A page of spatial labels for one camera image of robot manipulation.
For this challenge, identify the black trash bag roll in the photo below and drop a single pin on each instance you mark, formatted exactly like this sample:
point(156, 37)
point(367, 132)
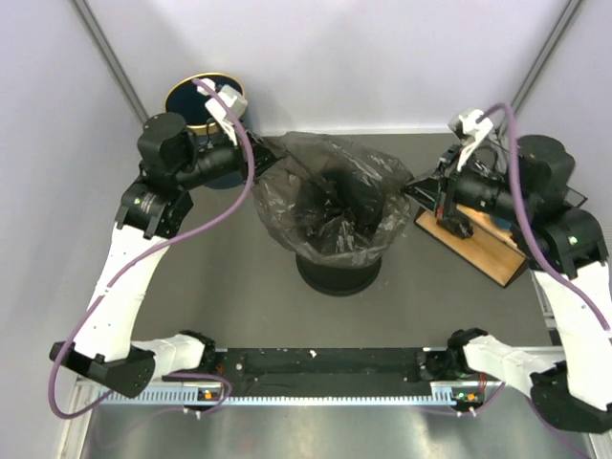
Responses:
point(458, 225)

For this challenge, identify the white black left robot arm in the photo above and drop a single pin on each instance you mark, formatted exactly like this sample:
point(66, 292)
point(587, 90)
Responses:
point(148, 220)

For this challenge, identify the aluminium frame rail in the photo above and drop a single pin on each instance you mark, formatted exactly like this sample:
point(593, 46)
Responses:
point(478, 352)

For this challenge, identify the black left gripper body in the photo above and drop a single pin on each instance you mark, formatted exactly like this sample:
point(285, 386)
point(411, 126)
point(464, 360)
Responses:
point(248, 133)

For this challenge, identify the grey slotted cable duct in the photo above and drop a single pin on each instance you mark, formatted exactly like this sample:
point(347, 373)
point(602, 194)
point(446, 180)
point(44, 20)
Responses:
point(209, 393)

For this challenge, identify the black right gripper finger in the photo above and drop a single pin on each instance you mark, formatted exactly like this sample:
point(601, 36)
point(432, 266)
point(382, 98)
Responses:
point(432, 180)
point(427, 196)

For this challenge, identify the wooden shelf with glass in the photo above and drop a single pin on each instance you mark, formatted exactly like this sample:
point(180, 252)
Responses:
point(483, 239)

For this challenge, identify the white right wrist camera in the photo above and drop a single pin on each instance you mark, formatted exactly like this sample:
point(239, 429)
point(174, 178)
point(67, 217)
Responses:
point(471, 128)

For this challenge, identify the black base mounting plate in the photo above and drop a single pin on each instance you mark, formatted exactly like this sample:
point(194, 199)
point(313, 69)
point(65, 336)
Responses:
point(333, 371)

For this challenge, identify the dark blue gold-rimmed trash bin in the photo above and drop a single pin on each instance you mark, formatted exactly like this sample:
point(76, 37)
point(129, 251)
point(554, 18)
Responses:
point(205, 119)

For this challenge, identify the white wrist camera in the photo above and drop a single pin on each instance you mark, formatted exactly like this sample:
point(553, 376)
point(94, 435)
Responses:
point(471, 128)
point(235, 104)

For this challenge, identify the black bin liner bucket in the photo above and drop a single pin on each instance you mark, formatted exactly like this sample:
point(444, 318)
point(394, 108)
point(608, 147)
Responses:
point(337, 281)

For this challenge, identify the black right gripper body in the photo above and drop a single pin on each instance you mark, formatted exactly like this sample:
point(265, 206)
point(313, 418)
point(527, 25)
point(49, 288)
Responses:
point(448, 165)

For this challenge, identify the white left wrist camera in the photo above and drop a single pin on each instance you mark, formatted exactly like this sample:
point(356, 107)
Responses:
point(235, 104)

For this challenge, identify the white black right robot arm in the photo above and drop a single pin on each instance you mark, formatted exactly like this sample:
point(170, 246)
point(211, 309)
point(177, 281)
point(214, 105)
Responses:
point(566, 253)

